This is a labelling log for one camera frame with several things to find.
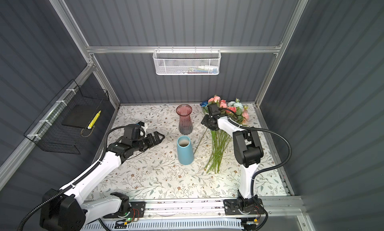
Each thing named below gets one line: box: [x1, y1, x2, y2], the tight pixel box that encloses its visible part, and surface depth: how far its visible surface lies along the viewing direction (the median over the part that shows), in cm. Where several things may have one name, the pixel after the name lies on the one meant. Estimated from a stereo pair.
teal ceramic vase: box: [177, 135, 194, 165], surface depth 80 cm
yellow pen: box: [87, 110, 102, 130], surface depth 77 cm
